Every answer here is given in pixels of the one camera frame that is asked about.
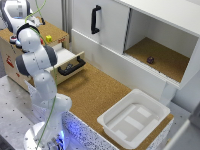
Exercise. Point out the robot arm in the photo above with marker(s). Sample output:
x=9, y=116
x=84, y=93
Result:
x=45, y=86

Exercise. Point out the white cabinet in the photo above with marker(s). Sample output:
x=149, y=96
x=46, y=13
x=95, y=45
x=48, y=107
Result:
x=133, y=75

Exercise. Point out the wooden drawer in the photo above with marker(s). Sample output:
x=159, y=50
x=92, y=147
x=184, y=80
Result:
x=65, y=55

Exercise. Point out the purple block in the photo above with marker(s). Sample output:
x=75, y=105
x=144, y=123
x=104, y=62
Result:
x=150, y=60

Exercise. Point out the white sliding door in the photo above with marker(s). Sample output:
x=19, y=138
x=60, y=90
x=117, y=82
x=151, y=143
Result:
x=111, y=23

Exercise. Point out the white plastic box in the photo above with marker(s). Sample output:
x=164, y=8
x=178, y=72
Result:
x=133, y=121

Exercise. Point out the yellow block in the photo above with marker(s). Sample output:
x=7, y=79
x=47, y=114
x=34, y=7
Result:
x=49, y=38

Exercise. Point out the pink block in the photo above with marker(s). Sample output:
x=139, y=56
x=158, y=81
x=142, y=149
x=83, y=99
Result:
x=42, y=41

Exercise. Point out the wooden drawer box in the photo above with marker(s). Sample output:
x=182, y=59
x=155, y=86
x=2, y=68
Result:
x=7, y=50

